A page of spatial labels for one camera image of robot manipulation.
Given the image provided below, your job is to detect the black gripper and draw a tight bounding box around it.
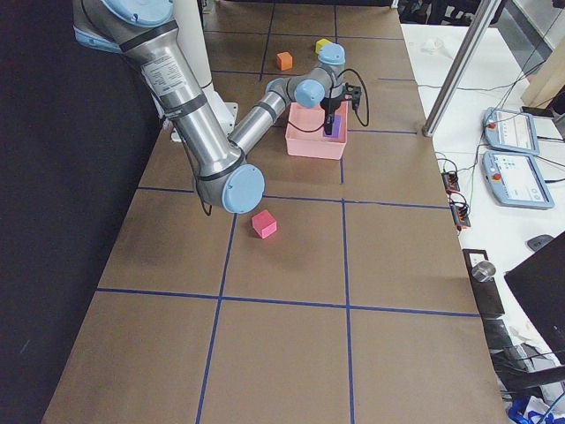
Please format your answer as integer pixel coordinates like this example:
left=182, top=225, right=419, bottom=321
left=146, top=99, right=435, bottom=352
left=320, top=98, right=341, bottom=126

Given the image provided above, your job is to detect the purple foam block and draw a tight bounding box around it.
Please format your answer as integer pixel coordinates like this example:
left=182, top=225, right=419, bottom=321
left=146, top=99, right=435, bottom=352
left=322, top=115, right=342, bottom=139

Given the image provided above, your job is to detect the yellow foam block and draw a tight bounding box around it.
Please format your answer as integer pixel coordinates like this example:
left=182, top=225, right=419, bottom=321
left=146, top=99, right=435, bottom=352
left=314, top=38, right=333, bottom=56

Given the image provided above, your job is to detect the orange foam block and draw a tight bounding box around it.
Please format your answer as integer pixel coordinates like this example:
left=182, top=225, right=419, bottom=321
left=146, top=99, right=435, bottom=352
left=275, top=51, right=293, bottom=72

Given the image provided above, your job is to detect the red foam block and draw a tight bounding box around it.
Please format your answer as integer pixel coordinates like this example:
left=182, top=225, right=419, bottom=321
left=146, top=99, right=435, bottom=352
left=252, top=209, right=278, bottom=239

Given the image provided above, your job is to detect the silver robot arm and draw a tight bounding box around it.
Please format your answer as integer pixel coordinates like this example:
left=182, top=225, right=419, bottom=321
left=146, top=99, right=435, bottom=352
left=72, top=1, right=345, bottom=214

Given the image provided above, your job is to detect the pink plastic bin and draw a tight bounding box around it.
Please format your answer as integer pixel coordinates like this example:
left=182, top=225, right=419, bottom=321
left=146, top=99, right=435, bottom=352
left=285, top=102, right=349, bottom=160

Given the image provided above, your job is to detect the orange black connector box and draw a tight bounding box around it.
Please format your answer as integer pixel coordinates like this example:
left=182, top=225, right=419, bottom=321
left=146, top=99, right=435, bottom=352
left=441, top=170, right=460, bottom=193

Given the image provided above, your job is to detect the upper teach pendant tablet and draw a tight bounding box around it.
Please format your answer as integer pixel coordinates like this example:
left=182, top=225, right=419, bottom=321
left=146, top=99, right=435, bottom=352
left=483, top=107, right=540, bottom=155

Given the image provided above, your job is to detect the teach pendant tablet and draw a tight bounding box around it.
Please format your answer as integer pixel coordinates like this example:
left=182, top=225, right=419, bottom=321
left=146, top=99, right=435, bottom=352
left=483, top=107, right=540, bottom=155
left=482, top=150, right=554, bottom=210

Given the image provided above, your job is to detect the lower teach pendant tablet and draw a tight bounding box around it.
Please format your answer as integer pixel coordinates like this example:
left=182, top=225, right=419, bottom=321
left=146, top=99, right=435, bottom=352
left=482, top=150, right=554, bottom=210

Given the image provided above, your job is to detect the metal cup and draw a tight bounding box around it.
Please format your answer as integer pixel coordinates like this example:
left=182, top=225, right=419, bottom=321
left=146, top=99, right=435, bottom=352
left=471, top=261, right=496, bottom=283

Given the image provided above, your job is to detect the black computer mouse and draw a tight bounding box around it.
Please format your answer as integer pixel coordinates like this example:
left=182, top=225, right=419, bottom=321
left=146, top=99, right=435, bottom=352
left=526, top=234, right=554, bottom=252

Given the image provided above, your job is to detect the black monitor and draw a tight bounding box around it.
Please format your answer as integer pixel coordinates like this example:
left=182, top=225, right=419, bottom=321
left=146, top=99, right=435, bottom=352
left=504, top=251, right=564, bottom=363

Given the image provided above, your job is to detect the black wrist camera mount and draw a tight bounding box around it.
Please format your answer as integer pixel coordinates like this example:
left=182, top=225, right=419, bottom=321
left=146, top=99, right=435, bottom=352
left=343, top=83, right=363, bottom=103

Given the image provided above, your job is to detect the aluminium frame post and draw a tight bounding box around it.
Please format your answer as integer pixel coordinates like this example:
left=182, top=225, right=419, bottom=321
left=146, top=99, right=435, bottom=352
left=422, top=0, right=501, bottom=137

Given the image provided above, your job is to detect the white pedestal column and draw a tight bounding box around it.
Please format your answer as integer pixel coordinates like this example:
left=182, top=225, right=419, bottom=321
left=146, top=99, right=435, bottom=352
left=173, top=0, right=238, bottom=135

